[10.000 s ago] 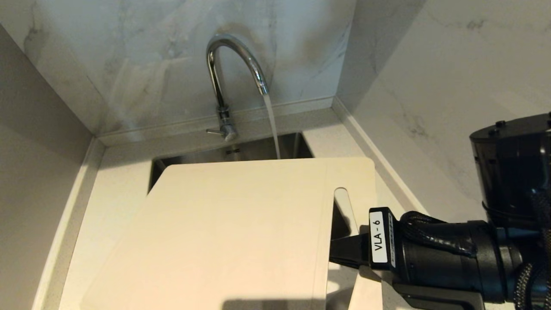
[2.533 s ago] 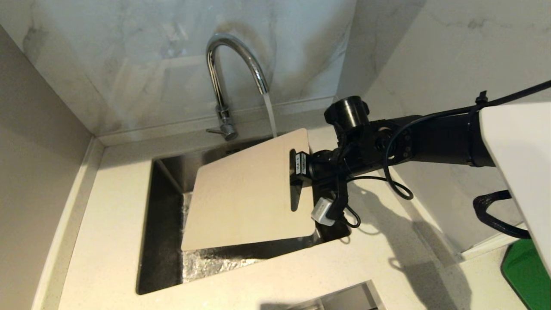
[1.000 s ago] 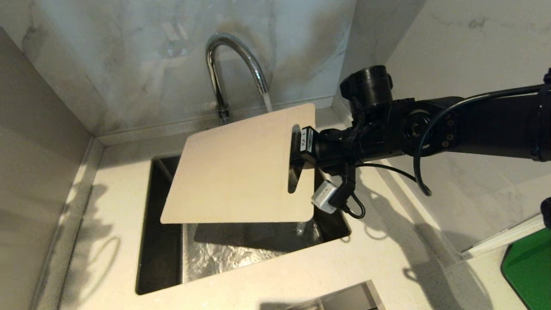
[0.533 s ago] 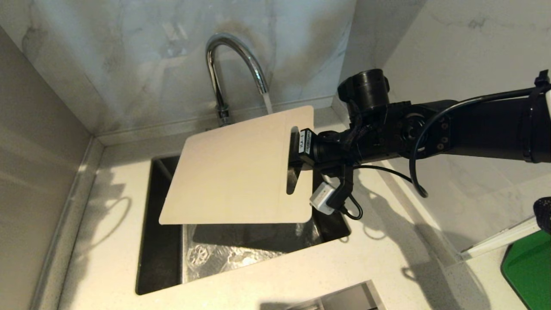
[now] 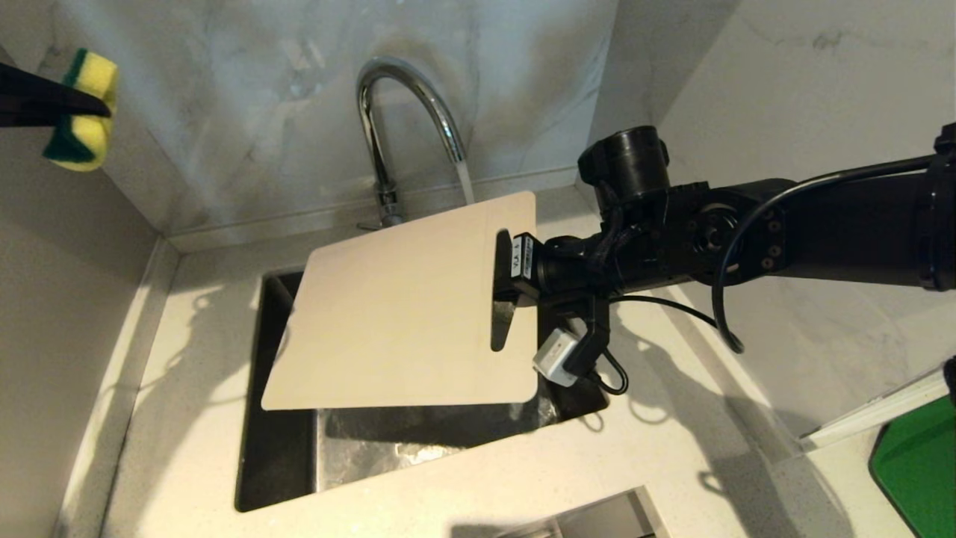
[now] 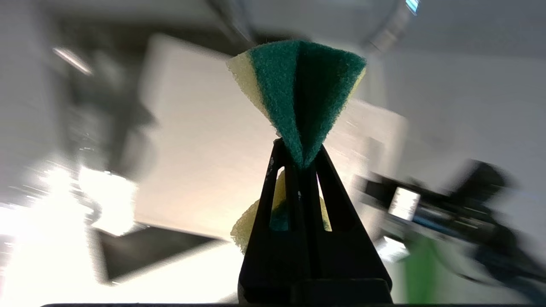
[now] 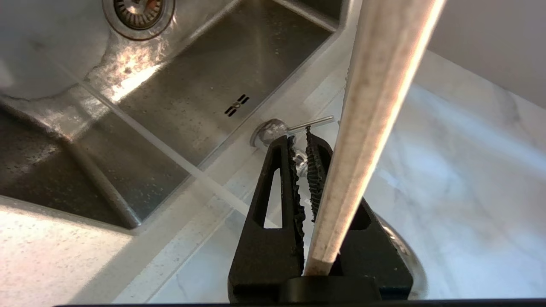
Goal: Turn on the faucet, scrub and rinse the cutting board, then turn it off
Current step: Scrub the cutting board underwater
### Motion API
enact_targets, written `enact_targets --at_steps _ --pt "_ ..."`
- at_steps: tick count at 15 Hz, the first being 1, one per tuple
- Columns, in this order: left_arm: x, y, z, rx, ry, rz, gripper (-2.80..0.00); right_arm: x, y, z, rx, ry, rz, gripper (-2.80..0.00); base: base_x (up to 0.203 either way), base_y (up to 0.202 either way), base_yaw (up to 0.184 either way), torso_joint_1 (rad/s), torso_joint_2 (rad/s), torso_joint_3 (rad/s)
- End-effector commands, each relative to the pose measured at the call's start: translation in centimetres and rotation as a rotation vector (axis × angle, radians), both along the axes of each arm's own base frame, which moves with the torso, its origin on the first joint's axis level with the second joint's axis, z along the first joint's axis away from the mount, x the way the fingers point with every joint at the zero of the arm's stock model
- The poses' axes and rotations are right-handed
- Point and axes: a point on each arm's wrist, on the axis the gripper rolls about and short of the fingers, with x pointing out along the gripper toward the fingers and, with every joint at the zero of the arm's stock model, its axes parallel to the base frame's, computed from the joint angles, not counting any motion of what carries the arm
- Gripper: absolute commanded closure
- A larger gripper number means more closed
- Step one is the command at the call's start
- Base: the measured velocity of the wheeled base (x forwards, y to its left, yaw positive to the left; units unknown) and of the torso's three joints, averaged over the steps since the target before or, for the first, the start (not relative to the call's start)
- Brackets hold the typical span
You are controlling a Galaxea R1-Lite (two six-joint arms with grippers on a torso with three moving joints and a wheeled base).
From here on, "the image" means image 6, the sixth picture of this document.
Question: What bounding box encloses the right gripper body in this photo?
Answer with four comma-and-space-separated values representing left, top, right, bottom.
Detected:
353, 171, 431, 231

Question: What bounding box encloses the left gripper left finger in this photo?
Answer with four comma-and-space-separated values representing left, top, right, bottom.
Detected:
238, 138, 309, 304

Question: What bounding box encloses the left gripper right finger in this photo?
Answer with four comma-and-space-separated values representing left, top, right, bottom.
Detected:
303, 145, 393, 304

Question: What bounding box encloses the green and yellow scrub sponge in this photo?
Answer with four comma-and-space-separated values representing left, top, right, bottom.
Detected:
226, 40, 367, 255

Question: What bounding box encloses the white cutting board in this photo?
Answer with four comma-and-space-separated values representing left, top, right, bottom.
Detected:
136, 33, 411, 241

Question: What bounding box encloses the green object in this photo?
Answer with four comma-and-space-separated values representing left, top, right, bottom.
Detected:
403, 234, 442, 304

